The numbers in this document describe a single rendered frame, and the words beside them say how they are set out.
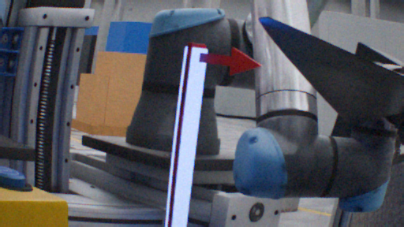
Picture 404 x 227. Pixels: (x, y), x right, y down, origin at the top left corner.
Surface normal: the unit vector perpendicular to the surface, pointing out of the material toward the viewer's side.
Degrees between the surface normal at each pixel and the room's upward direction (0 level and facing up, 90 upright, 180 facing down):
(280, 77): 70
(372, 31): 90
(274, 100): 74
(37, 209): 90
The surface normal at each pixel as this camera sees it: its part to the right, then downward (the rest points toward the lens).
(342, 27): -0.82, -0.07
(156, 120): -0.31, -0.29
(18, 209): 0.86, 0.13
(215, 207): -0.69, -0.04
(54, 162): 0.72, 0.12
